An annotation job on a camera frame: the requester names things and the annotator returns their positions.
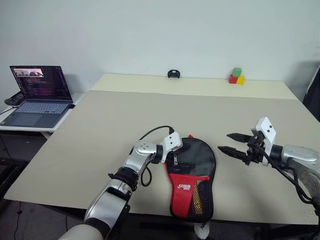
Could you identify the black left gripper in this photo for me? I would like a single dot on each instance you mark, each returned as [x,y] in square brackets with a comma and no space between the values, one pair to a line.
[178,149]

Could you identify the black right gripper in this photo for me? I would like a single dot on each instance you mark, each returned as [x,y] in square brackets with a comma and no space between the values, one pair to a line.
[255,150]

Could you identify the black red paddle case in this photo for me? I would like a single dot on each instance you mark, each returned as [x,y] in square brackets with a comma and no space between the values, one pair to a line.
[182,190]

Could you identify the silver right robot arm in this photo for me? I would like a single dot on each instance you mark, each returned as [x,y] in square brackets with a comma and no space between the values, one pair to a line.
[300,153]

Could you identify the beige robot shoulder cover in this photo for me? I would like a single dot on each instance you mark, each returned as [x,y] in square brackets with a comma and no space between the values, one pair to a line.
[80,232]

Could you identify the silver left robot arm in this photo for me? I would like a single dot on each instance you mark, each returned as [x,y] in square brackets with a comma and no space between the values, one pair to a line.
[140,155]

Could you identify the yellow cube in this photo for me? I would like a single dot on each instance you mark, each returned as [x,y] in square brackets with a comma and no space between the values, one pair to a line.
[241,80]

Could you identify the red cube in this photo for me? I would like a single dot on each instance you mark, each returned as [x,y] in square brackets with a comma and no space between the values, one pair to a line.
[233,79]

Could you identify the green cube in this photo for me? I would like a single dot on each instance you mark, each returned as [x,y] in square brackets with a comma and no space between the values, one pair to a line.
[237,71]

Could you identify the small black clip stand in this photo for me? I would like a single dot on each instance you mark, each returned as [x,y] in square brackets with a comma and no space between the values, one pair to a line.
[173,74]

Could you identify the black chair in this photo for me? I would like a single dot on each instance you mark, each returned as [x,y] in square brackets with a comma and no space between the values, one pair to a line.
[312,95]

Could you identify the open laptop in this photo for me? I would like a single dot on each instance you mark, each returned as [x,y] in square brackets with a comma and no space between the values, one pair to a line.
[37,110]

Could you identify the black game controller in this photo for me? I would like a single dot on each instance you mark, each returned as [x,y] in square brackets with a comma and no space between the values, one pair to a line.
[12,100]

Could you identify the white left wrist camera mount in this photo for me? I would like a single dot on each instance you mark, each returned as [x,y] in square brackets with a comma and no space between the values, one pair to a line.
[172,141]

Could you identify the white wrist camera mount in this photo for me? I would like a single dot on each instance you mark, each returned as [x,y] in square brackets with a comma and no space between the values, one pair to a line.
[172,141]
[266,127]

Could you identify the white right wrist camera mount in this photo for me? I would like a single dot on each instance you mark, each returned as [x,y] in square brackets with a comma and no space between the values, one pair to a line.
[266,127]

